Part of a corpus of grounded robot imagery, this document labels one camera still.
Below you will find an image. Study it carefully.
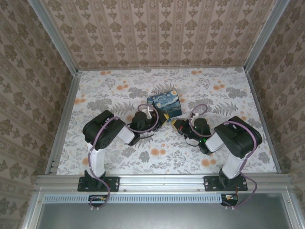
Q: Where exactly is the starry night print box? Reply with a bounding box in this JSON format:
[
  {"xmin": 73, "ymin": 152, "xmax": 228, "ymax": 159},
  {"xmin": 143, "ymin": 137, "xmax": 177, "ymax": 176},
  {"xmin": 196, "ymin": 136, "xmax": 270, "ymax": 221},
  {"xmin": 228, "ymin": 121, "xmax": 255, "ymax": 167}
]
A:
[{"xmin": 146, "ymin": 88, "xmax": 183, "ymax": 120}]

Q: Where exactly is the floral patterned table cover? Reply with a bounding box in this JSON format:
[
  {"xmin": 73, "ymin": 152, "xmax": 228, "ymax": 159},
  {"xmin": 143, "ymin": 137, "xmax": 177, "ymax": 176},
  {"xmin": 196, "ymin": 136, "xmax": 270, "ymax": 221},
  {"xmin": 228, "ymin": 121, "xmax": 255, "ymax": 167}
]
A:
[{"xmin": 57, "ymin": 68, "xmax": 278, "ymax": 176}]

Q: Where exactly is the grey sheet metal panel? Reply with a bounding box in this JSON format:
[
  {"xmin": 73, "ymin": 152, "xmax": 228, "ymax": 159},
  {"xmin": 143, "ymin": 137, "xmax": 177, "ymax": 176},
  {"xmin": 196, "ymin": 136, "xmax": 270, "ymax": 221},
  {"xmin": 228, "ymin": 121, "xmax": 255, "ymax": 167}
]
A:
[{"xmin": 21, "ymin": 202, "xmax": 305, "ymax": 229}]

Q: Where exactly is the thin black left gripper cable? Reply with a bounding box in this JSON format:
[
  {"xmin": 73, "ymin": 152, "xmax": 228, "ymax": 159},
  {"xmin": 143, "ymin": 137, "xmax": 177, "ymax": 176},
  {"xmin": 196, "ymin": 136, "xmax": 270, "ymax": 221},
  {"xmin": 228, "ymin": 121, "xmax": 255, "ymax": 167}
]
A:
[{"xmin": 139, "ymin": 130, "xmax": 155, "ymax": 139}]

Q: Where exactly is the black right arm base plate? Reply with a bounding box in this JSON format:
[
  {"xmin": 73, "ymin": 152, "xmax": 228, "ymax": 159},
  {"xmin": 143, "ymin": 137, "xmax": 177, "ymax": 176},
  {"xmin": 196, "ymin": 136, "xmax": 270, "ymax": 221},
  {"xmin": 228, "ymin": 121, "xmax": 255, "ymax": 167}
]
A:
[{"xmin": 203, "ymin": 176, "xmax": 248, "ymax": 192}]

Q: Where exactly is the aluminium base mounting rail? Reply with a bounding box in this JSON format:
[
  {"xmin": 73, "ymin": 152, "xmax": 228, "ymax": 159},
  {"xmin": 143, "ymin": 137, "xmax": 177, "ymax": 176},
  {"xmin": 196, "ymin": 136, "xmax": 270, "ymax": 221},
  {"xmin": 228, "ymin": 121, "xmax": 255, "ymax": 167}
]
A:
[{"xmin": 35, "ymin": 175, "xmax": 294, "ymax": 193}]

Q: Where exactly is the aluminium table side rail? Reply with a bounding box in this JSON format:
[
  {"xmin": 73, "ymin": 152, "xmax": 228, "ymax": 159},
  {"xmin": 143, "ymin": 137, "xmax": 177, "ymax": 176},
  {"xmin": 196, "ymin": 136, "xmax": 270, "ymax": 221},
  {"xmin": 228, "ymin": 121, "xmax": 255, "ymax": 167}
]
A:
[
  {"xmin": 44, "ymin": 71, "xmax": 82, "ymax": 176},
  {"xmin": 244, "ymin": 68, "xmax": 282, "ymax": 174}
]

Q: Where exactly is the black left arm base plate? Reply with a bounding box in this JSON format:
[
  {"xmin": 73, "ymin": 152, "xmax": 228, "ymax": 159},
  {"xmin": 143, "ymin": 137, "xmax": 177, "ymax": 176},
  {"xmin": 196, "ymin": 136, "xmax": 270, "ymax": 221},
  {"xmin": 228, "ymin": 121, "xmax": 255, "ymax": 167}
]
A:
[{"xmin": 77, "ymin": 176, "xmax": 121, "ymax": 192}]

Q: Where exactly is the white slotted cable duct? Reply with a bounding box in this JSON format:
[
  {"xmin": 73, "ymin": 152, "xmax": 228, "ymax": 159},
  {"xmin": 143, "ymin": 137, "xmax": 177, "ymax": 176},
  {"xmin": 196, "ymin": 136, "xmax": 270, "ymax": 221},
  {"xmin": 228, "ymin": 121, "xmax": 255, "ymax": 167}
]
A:
[{"xmin": 44, "ymin": 193, "xmax": 239, "ymax": 204}]

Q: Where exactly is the black cable connector block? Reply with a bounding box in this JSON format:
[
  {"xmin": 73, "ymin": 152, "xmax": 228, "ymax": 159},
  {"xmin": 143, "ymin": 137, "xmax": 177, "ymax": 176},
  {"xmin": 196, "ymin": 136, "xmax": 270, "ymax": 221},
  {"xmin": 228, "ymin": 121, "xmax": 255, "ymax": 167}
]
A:
[
  {"xmin": 220, "ymin": 193, "xmax": 239, "ymax": 207},
  {"xmin": 88, "ymin": 194, "xmax": 108, "ymax": 207}
]

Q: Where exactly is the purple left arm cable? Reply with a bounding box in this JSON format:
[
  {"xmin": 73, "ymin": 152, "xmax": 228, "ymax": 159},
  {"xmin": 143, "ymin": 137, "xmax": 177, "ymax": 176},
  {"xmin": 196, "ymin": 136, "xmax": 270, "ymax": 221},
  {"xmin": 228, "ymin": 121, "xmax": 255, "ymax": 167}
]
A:
[{"xmin": 87, "ymin": 104, "xmax": 160, "ymax": 212}]

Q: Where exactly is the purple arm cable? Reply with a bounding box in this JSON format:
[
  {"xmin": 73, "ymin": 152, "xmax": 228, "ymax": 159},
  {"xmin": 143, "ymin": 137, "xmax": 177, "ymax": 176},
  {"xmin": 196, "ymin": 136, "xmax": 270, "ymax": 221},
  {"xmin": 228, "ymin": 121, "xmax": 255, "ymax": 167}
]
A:
[
  {"xmin": 87, "ymin": 104, "xmax": 160, "ymax": 212},
  {"xmin": 192, "ymin": 103, "xmax": 259, "ymax": 212}
]

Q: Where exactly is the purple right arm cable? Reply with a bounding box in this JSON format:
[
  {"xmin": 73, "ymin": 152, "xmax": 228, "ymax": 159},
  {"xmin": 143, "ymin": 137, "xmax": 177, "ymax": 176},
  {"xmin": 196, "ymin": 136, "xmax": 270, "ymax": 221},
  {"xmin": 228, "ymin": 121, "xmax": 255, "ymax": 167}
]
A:
[{"xmin": 192, "ymin": 103, "xmax": 259, "ymax": 212}]

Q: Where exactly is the aluminium frame corner post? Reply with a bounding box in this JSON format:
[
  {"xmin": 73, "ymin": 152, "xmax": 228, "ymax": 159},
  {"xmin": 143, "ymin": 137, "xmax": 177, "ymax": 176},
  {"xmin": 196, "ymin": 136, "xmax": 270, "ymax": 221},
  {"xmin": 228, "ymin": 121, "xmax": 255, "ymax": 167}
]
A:
[
  {"xmin": 244, "ymin": 0, "xmax": 291, "ymax": 73},
  {"xmin": 28, "ymin": 0, "xmax": 80, "ymax": 75}
]

